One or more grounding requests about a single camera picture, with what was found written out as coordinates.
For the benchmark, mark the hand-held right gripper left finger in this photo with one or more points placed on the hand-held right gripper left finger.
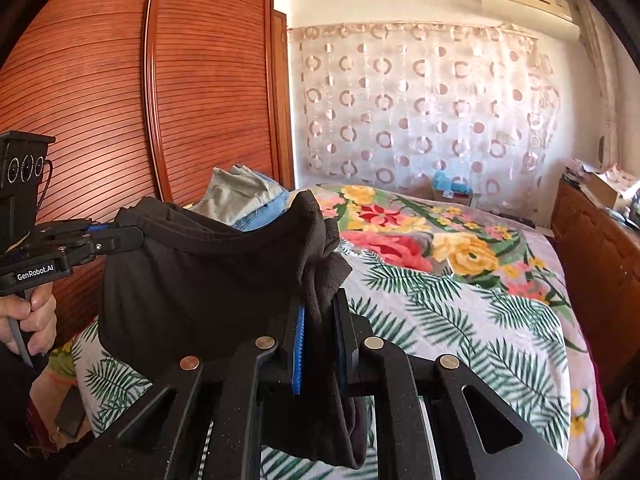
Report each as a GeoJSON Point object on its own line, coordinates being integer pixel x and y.
{"type": "Point", "coordinates": [299, 350]}

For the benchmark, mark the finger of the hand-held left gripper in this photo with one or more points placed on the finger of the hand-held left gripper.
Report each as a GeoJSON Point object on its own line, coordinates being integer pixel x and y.
{"type": "Point", "coordinates": [97, 230]}
{"type": "Point", "coordinates": [122, 240]}

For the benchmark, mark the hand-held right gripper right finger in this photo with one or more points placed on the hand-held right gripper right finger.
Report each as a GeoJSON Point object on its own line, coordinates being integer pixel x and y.
{"type": "Point", "coordinates": [342, 345]}

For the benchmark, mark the black pants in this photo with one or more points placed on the black pants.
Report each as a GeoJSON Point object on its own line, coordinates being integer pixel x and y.
{"type": "Point", "coordinates": [200, 285]}

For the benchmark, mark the person's left hand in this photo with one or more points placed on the person's left hand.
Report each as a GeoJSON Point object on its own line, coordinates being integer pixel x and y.
{"type": "Point", "coordinates": [42, 317]}

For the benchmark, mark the leaf-print bed sheet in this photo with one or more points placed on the leaf-print bed sheet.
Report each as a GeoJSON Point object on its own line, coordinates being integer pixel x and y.
{"type": "Point", "coordinates": [450, 320]}

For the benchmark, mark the floral blanket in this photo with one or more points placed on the floral blanket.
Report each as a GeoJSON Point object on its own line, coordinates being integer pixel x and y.
{"type": "Point", "coordinates": [400, 240]}

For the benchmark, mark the stack of folded clothes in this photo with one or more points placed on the stack of folded clothes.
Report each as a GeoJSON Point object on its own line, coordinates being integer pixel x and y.
{"type": "Point", "coordinates": [235, 195]}

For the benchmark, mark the red-brown slatted wooden wardrobe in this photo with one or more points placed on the red-brown slatted wooden wardrobe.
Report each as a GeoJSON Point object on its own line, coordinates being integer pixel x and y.
{"type": "Point", "coordinates": [125, 110]}

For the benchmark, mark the dark flat object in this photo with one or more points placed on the dark flat object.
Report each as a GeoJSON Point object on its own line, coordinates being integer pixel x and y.
{"type": "Point", "coordinates": [70, 417]}

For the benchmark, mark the blue plastic object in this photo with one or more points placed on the blue plastic object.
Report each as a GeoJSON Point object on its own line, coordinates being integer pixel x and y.
{"type": "Point", "coordinates": [450, 182]}

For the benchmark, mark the sheer circle-pattern curtain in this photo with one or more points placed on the sheer circle-pattern curtain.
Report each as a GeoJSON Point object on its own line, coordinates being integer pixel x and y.
{"type": "Point", "coordinates": [425, 105]}

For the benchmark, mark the brown wooden cabinet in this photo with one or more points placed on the brown wooden cabinet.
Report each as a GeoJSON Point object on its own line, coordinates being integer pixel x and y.
{"type": "Point", "coordinates": [595, 270]}

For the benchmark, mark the red cloth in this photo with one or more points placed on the red cloth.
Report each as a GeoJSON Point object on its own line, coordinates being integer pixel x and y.
{"type": "Point", "coordinates": [606, 425]}

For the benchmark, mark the open cardboard box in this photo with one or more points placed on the open cardboard box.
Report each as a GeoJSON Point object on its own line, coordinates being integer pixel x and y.
{"type": "Point", "coordinates": [602, 187]}

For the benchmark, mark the white lace curtain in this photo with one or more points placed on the white lace curtain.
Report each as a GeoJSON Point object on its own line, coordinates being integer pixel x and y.
{"type": "Point", "coordinates": [602, 85]}

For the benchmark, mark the wall socket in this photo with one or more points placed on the wall socket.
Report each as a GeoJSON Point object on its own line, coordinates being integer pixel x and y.
{"type": "Point", "coordinates": [506, 140]}

